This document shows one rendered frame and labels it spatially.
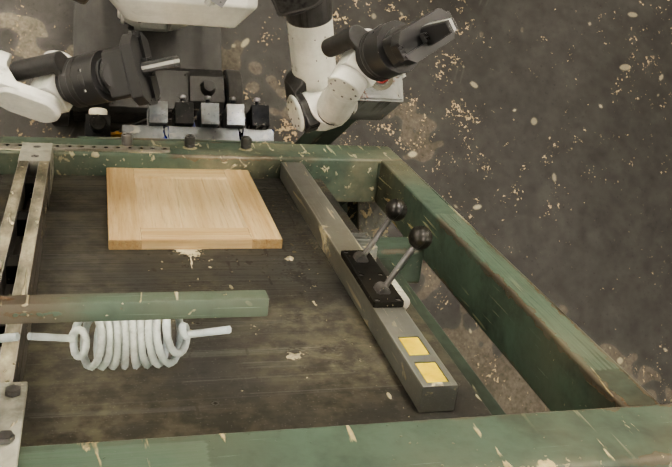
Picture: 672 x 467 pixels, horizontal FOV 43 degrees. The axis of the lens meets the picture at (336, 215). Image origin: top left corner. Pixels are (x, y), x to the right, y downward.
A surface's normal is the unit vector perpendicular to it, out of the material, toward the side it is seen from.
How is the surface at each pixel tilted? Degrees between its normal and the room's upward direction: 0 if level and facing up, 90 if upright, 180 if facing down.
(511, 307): 90
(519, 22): 0
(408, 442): 60
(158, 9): 68
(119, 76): 42
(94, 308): 30
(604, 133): 0
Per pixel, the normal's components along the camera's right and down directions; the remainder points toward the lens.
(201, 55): 0.27, -0.16
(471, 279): -0.96, 0.00
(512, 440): 0.10, -0.93
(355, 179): 0.25, 0.36
